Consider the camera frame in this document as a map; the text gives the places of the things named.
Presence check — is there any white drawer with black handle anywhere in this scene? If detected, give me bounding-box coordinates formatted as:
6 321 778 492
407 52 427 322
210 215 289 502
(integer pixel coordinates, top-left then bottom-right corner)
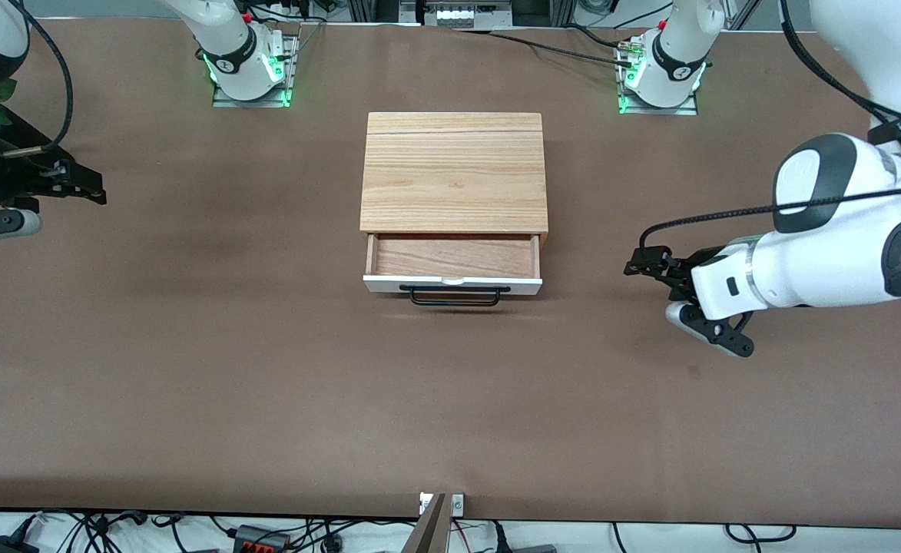
363 232 544 308

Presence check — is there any black cable on table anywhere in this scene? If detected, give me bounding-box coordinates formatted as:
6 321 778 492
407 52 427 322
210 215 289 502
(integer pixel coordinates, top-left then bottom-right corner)
450 28 635 68

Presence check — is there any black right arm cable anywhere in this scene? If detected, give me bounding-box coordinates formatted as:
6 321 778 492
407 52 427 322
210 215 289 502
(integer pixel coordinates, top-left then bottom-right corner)
1 0 75 158

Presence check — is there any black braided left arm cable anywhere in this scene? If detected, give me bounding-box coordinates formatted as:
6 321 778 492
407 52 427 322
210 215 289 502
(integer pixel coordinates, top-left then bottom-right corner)
638 0 901 256

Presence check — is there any small metal edge bracket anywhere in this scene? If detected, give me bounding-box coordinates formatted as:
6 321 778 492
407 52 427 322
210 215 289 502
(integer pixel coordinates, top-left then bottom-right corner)
419 493 465 517

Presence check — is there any light wooden drawer cabinet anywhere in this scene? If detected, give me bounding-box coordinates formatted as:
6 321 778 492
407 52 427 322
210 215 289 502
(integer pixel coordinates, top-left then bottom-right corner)
359 112 550 248

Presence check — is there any white power strip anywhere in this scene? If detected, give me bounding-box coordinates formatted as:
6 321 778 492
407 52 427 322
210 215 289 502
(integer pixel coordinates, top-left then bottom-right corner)
433 6 483 30

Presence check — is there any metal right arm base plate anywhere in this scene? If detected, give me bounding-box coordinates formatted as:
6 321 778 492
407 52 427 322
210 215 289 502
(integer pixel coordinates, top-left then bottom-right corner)
212 35 298 108

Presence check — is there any black and orange power adapter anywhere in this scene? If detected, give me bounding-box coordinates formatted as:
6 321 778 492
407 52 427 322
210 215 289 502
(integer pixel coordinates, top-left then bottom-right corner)
233 525 291 553

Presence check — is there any black looped floor cable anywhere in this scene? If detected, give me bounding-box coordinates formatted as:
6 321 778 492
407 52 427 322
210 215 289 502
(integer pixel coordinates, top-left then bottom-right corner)
724 523 797 545

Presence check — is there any wooden strip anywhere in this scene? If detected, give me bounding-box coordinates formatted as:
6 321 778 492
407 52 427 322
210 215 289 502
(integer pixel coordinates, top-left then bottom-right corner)
402 493 450 553

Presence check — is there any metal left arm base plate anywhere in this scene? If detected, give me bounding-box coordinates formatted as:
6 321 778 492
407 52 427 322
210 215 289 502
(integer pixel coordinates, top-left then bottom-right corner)
617 35 701 116

